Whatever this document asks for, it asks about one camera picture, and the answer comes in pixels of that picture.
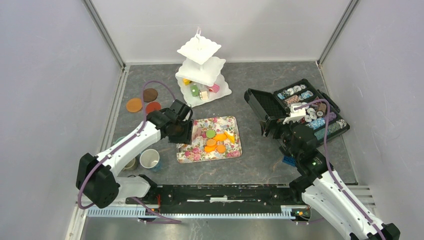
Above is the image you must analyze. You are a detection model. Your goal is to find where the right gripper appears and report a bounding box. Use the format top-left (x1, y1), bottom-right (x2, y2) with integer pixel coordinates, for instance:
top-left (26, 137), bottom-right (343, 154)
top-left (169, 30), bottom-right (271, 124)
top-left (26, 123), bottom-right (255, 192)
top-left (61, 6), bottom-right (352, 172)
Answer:
top-left (259, 115), bottom-right (300, 160)

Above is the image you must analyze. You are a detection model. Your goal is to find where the green toy cake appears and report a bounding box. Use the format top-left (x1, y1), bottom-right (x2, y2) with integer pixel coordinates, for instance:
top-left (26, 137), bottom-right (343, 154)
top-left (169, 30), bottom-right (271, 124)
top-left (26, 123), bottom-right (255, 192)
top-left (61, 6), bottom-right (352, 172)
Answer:
top-left (190, 84), bottom-right (200, 97)

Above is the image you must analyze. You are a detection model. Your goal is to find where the yellow toy cake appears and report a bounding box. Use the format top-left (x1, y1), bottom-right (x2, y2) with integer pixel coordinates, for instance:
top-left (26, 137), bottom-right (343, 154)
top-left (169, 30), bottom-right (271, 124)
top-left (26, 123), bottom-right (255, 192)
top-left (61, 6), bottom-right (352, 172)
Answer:
top-left (182, 78), bottom-right (192, 86)

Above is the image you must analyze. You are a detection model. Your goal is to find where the pink toy cake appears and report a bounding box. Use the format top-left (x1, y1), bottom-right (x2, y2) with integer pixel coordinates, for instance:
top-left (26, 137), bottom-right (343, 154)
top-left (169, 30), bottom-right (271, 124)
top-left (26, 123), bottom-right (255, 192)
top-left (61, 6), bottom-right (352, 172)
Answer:
top-left (207, 83), bottom-right (220, 94)

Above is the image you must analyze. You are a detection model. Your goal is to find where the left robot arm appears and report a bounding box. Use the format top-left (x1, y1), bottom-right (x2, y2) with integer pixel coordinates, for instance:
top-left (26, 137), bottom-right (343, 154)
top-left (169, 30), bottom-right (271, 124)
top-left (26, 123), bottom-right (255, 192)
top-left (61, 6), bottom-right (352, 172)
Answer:
top-left (75, 99), bottom-right (194, 210)

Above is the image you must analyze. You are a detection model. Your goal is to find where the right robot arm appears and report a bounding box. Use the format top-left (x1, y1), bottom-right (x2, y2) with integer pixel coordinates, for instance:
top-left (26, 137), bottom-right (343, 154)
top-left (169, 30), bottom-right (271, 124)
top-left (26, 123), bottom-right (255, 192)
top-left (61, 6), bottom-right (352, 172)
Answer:
top-left (275, 116), bottom-right (400, 240)

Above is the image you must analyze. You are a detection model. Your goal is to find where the green macaron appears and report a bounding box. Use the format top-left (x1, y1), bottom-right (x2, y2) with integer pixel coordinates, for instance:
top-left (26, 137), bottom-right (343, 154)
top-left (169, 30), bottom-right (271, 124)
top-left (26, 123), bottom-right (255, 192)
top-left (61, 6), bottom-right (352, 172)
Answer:
top-left (205, 129), bottom-right (217, 139)

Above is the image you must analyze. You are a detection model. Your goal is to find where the floral rectangular tray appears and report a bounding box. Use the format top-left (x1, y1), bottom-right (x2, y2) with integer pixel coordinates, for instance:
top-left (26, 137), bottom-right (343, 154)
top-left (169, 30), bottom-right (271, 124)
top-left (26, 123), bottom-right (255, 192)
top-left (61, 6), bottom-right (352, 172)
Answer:
top-left (176, 116), bottom-right (243, 164)

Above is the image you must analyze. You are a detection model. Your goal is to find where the orange blue chip stack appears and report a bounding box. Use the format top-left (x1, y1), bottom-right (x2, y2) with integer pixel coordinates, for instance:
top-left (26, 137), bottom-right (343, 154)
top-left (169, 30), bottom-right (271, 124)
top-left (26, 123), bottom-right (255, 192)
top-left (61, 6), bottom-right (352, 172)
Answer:
top-left (284, 95), bottom-right (300, 106)

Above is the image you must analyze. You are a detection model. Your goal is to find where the blue toy brick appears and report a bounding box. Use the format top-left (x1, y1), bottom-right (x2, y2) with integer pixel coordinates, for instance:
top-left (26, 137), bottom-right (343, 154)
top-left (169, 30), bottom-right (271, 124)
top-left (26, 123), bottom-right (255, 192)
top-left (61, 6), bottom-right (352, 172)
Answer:
top-left (282, 156), bottom-right (296, 167)

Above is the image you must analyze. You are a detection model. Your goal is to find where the black poker chip case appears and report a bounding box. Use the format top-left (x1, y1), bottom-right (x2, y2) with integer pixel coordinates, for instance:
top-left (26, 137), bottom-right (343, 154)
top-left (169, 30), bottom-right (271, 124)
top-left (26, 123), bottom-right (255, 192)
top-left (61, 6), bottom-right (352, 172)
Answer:
top-left (244, 78), bottom-right (350, 157)

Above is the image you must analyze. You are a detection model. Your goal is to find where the white and blue mug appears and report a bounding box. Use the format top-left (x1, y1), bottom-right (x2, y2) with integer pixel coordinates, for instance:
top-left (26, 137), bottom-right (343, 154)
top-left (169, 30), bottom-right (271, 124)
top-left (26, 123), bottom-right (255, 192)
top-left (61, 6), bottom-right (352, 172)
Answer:
top-left (138, 149), bottom-right (162, 172)

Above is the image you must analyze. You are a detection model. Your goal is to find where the light blue chip stack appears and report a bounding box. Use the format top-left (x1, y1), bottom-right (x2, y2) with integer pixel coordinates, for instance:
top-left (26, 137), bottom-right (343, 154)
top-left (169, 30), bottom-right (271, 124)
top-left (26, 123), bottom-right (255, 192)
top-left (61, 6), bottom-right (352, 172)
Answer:
top-left (306, 117), bottom-right (326, 130)

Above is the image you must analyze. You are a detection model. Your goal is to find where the green blue chip stack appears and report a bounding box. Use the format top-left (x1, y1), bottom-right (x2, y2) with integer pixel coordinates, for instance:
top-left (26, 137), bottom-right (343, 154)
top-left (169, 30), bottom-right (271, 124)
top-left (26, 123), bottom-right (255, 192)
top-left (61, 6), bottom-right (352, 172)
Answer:
top-left (314, 119), bottom-right (347, 140)

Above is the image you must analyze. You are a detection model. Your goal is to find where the red round coaster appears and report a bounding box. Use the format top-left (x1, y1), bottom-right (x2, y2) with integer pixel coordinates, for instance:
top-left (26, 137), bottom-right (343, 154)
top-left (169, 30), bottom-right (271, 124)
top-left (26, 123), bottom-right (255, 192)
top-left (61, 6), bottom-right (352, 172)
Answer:
top-left (145, 101), bottom-right (162, 114)

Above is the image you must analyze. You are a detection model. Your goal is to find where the brown 100 chip stack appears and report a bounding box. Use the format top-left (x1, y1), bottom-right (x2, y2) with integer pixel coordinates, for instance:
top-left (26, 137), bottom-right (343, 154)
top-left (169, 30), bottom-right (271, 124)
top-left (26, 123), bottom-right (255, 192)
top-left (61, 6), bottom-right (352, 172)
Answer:
top-left (315, 103), bottom-right (327, 118)

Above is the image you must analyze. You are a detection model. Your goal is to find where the dark brown round coaster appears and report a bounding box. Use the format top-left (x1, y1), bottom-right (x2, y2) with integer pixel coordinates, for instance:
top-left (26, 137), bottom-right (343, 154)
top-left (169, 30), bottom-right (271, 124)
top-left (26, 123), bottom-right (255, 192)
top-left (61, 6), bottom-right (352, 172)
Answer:
top-left (143, 88), bottom-right (158, 103)

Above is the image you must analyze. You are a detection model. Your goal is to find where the purple chip stack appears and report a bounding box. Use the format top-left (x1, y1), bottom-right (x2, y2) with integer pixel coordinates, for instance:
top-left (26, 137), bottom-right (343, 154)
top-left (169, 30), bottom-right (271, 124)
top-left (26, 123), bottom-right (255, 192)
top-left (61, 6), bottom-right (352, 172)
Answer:
top-left (327, 112), bottom-right (338, 122)

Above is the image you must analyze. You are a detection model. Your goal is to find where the white three-tier dessert stand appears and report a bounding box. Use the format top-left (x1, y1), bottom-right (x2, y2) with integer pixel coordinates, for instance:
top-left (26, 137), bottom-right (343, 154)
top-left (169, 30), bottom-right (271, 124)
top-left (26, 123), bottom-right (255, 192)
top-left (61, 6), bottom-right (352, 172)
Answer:
top-left (175, 27), bottom-right (232, 108)

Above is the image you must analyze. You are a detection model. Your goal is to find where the olive brown cup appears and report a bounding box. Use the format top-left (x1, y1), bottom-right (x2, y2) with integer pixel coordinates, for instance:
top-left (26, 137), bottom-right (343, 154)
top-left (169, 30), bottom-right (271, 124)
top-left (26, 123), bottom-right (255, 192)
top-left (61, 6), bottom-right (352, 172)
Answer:
top-left (123, 158), bottom-right (138, 171)

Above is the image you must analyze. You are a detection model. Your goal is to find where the orange round coaster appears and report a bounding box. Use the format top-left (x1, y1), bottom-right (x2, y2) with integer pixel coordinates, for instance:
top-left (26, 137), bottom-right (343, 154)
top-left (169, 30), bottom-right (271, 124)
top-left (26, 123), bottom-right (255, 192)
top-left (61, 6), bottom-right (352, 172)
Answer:
top-left (125, 97), bottom-right (143, 113)

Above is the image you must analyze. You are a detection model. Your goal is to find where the mint green cup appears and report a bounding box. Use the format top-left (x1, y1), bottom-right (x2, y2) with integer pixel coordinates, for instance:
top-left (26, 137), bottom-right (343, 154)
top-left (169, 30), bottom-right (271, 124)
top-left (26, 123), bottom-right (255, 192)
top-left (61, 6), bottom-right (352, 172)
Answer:
top-left (113, 136), bottom-right (125, 144)

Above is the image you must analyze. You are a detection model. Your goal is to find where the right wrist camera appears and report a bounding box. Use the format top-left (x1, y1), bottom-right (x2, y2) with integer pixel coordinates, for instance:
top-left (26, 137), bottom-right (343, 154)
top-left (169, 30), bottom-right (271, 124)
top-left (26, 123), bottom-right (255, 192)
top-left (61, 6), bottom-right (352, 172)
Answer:
top-left (282, 103), bottom-right (307, 125)

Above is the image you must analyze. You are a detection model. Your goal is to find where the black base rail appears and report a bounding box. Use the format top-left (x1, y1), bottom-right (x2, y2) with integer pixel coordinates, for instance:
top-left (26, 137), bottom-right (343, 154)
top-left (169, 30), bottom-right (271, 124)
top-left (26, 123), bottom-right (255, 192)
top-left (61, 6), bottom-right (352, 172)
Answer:
top-left (141, 184), bottom-right (306, 214)

